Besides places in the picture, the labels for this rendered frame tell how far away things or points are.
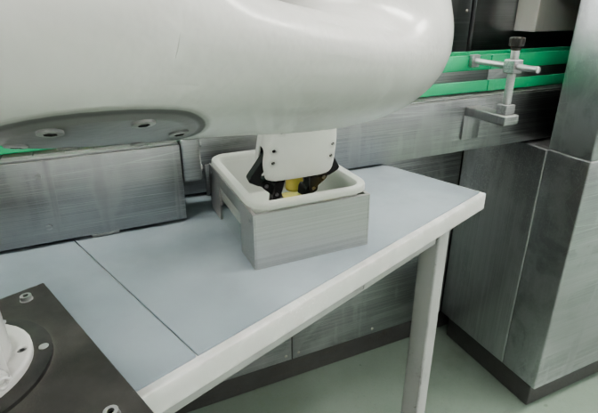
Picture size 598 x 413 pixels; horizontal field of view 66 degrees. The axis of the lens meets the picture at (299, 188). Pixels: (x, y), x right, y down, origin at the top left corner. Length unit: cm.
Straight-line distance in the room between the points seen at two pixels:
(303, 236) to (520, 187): 80
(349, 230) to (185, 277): 23
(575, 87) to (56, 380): 109
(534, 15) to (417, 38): 126
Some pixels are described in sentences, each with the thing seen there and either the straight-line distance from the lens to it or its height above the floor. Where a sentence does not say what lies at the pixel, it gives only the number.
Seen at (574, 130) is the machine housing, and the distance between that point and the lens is 120.
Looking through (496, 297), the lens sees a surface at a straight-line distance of 146.
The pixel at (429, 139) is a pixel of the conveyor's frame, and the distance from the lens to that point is 104.
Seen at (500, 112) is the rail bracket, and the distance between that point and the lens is 103.
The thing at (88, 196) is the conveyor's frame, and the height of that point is 82.
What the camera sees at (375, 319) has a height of 15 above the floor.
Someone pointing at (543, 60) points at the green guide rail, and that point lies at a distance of 126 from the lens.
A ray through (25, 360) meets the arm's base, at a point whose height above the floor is 79.
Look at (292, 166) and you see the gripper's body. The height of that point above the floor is 87.
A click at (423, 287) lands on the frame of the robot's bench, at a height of 55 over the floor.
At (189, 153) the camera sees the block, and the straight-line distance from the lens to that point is 71.
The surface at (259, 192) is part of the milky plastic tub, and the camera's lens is 79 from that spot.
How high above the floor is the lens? 107
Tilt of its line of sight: 22 degrees down
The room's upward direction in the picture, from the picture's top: straight up
